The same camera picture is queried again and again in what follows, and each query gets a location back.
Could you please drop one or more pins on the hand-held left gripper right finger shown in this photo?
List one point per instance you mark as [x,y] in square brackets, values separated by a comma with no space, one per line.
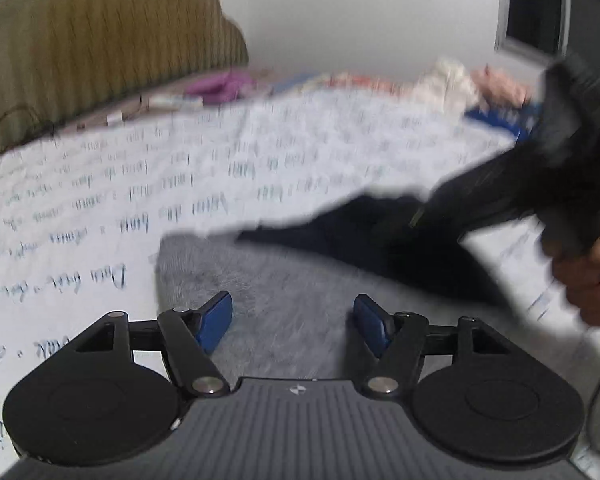
[371,321]

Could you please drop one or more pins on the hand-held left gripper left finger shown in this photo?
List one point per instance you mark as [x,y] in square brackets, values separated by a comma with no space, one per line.
[214,321]

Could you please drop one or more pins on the grey knit sweater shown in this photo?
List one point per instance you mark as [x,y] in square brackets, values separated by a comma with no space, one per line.
[290,280]

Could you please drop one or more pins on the black garment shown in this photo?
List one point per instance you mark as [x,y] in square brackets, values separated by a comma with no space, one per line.
[410,240]

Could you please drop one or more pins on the pink clothes pile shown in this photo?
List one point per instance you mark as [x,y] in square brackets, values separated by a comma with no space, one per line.
[502,87]

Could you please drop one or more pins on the cream clothes pile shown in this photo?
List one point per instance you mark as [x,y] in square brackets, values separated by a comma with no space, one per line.
[447,82]

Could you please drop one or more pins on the person's right hand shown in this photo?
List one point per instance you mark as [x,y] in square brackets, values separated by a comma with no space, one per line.
[592,285]

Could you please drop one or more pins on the dark window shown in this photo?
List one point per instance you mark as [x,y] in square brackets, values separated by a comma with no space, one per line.
[540,10]

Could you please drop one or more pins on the white script-print quilt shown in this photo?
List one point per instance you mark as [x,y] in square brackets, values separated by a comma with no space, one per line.
[130,185]

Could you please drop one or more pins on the white power strip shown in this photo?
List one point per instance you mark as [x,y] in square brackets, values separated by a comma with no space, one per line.
[172,102]

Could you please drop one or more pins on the purple cloth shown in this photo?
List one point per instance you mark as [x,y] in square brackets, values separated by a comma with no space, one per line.
[222,85]

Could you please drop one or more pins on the floral patterned cloth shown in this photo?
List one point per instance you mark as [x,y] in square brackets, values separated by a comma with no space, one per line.
[350,82]

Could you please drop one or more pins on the olive padded headboard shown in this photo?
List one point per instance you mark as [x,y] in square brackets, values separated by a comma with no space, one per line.
[95,45]

